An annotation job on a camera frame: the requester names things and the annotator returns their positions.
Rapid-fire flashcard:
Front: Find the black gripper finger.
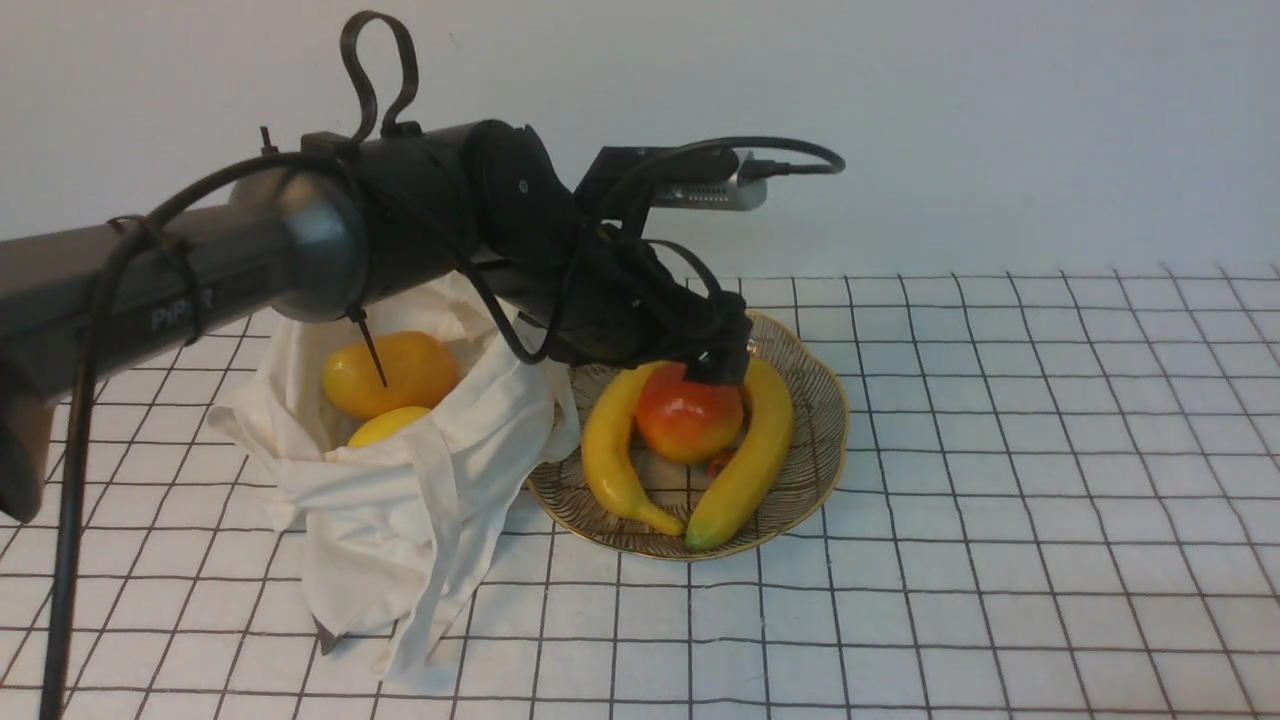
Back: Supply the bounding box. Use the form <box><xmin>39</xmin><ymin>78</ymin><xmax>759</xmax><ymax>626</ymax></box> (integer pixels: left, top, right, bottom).
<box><xmin>684</xmin><ymin>340</ymin><xmax>751</xmax><ymax>387</ymax></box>

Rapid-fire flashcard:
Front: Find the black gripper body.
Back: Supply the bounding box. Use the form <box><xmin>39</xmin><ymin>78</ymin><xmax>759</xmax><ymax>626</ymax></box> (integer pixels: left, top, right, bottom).
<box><xmin>490</xmin><ymin>225</ymin><xmax>753</xmax><ymax>369</ymax></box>

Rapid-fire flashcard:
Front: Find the red orange pomegranate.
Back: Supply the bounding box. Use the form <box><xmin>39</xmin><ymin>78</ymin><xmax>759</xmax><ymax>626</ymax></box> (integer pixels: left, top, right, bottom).
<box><xmin>635</xmin><ymin>363</ymin><xmax>745</xmax><ymax>465</ymax></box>

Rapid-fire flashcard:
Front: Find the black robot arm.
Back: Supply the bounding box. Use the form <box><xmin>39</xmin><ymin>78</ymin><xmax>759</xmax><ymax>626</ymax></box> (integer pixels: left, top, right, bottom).
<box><xmin>1</xmin><ymin>120</ymin><xmax>749</xmax><ymax>523</ymax></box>

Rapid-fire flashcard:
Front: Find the white cloth bag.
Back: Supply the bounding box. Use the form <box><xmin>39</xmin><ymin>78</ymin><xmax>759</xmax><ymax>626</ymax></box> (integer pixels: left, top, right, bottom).
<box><xmin>207</xmin><ymin>273</ymin><xmax>581</xmax><ymax>687</ymax></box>

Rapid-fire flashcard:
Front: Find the right yellow banana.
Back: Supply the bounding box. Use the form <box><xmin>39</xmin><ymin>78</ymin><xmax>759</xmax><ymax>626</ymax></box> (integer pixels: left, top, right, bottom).
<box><xmin>685</xmin><ymin>357</ymin><xmax>794</xmax><ymax>552</ymax></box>

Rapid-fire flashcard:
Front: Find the yellow banana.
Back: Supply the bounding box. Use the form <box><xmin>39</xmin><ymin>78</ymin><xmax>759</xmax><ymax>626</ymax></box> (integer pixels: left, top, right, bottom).
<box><xmin>580</xmin><ymin>363</ymin><xmax>685</xmax><ymax>537</ymax></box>
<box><xmin>685</xmin><ymin>357</ymin><xmax>794</xmax><ymax>552</ymax></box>

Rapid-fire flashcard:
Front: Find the left yellow banana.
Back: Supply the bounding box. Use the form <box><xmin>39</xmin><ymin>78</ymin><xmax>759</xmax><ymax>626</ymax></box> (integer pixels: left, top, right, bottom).
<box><xmin>580</xmin><ymin>363</ymin><xmax>685</xmax><ymax>537</ymax></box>

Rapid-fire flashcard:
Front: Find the yellow orange mango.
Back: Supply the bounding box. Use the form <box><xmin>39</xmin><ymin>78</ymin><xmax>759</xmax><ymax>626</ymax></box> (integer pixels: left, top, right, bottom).
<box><xmin>320</xmin><ymin>331</ymin><xmax>462</xmax><ymax>420</ymax></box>

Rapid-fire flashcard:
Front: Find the yellow lemon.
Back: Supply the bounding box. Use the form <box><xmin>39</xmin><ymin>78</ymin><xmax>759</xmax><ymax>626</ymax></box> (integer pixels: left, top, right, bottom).
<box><xmin>347</xmin><ymin>406</ymin><xmax>431</xmax><ymax>448</ymax></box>

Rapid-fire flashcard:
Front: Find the white grid tablecloth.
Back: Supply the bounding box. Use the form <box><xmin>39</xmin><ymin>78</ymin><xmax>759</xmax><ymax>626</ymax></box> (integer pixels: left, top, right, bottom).
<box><xmin>0</xmin><ymin>265</ymin><xmax>1280</xmax><ymax>720</ymax></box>

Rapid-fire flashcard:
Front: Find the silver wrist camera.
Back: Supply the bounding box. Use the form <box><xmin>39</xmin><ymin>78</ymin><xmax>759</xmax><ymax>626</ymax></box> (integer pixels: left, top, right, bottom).
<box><xmin>573</xmin><ymin>146</ymin><xmax>769</xmax><ymax>223</ymax></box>

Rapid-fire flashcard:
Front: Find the black cable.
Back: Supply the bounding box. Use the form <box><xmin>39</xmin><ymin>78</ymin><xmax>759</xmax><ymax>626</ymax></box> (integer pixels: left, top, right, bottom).
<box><xmin>38</xmin><ymin>10</ymin><xmax>847</xmax><ymax>720</ymax></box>

